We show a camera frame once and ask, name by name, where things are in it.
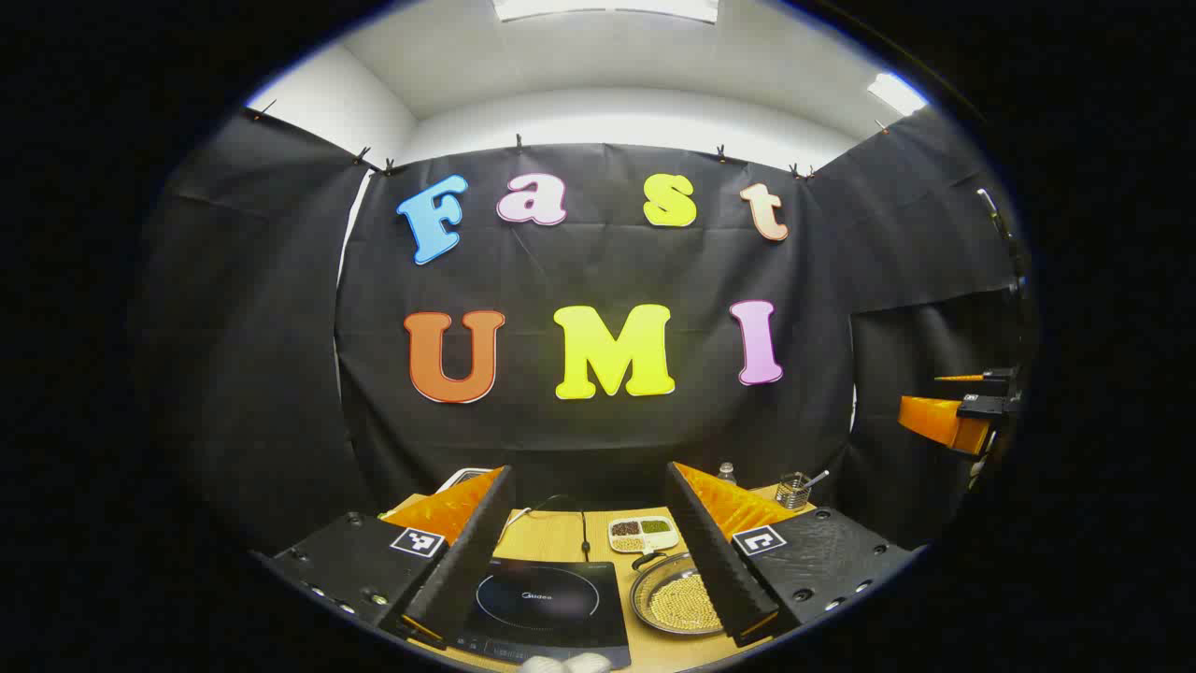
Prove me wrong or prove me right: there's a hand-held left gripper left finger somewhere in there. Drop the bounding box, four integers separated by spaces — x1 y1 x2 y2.
257 465 516 652

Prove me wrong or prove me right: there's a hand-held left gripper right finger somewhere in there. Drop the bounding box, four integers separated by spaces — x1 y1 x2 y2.
665 461 921 648

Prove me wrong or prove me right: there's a white divided bean dish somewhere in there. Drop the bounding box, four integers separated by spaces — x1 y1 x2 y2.
608 516 680 554

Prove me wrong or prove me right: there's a white toaster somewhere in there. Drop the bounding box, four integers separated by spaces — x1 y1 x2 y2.
436 467 496 494

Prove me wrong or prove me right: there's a black power cable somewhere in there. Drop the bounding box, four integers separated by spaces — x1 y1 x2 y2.
505 494 591 562

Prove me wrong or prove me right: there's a ceiling light panel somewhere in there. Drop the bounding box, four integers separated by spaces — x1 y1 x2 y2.
867 73 928 115

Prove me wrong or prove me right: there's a pile of yellow soybeans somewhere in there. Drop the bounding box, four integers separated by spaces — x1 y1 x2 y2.
649 572 723 631

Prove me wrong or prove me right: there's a black induction cooktop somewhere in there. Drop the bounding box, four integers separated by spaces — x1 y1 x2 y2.
448 557 633 670

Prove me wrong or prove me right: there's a stainless steel pot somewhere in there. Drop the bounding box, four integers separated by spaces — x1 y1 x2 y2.
629 551 725 637

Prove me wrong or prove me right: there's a row of black cloth clips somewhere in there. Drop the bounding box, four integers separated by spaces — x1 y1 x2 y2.
245 98 889 180

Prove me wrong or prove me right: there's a silver metal rod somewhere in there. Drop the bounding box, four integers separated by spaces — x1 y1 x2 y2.
976 187 1029 300

